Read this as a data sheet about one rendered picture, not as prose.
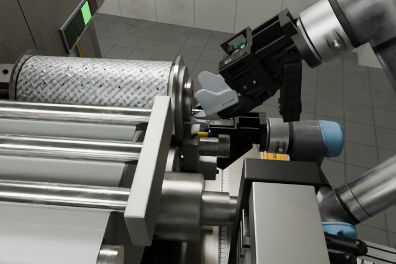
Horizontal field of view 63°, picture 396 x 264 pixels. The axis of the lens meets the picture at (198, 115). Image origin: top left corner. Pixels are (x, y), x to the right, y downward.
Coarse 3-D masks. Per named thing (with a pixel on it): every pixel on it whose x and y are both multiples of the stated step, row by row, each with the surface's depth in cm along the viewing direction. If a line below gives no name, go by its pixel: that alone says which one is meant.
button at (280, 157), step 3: (264, 153) 89; (267, 153) 89; (270, 153) 89; (264, 156) 89; (267, 156) 88; (270, 156) 88; (273, 156) 88; (276, 156) 88; (279, 156) 88; (282, 156) 88; (285, 156) 88; (270, 159) 87; (273, 159) 87; (276, 159) 87; (279, 159) 87; (282, 159) 87; (285, 159) 87
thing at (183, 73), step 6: (174, 66) 53; (186, 66) 55; (180, 72) 51; (186, 72) 55; (180, 78) 51; (168, 84) 50; (180, 84) 50; (168, 90) 50; (180, 90) 50; (180, 96) 50; (180, 102) 50; (180, 108) 50; (180, 114) 50; (180, 120) 51; (180, 126) 52; (180, 132) 54
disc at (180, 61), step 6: (180, 60) 53; (180, 66) 53; (174, 72) 49; (174, 78) 49; (174, 84) 48; (174, 90) 48; (174, 96) 48; (174, 102) 48; (174, 108) 49; (174, 114) 49; (174, 120) 50; (174, 126) 50; (174, 132) 50; (174, 138) 52
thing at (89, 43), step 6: (90, 24) 137; (90, 30) 137; (84, 36) 138; (90, 36) 138; (96, 36) 144; (84, 42) 140; (90, 42) 140; (96, 42) 144; (84, 48) 142; (90, 48) 142; (96, 48) 145; (84, 54) 145; (90, 54) 144; (96, 54) 145
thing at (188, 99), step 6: (186, 78) 55; (192, 78) 55; (186, 84) 53; (192, 84) 54; (186, 90) 52; (192, 90) 55; (186, 96) 52; (192, 96) 56; (186, 102) 52; (192, 102) 57; (186, 108) 52; (186, 114) 53; (186, 120) 54
